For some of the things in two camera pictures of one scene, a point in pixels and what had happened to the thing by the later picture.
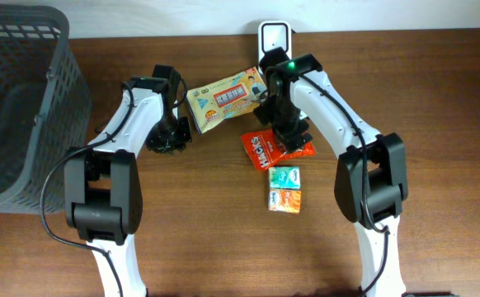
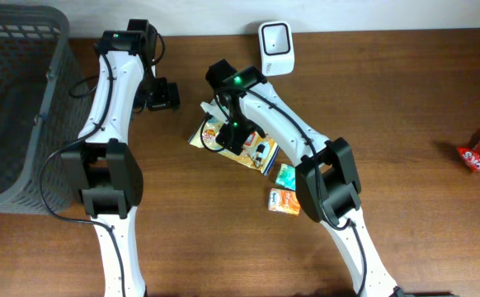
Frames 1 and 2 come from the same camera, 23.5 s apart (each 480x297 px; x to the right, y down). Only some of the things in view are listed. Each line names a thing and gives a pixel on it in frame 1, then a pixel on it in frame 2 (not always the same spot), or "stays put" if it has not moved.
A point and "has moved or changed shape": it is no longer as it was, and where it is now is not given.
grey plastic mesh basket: (33, 106) stays put
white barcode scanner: (273, 35) stays put
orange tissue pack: (284, 200) stays put
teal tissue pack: (284, 177) has moved or changed shape
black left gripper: (170, 136) to (164, 97)
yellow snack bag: (215, 101) has moved or changed shape
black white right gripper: (286, 130) to (241, 134)
